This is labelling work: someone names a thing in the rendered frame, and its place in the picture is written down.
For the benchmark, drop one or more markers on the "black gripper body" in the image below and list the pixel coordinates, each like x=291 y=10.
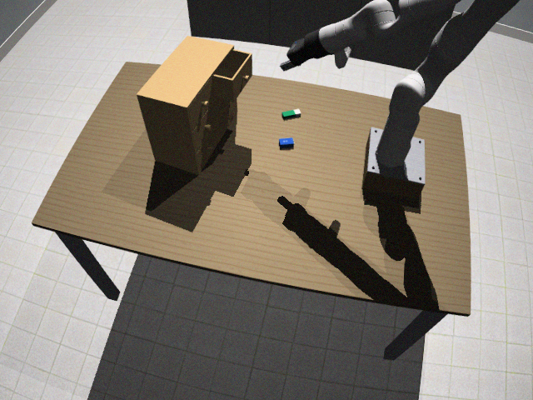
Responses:
x=319 y=44

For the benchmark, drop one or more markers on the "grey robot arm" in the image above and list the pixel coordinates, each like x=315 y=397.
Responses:
x=452 y=44

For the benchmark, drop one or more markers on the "small wooden chest of drawers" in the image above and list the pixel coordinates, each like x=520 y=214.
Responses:
x=166 y=96

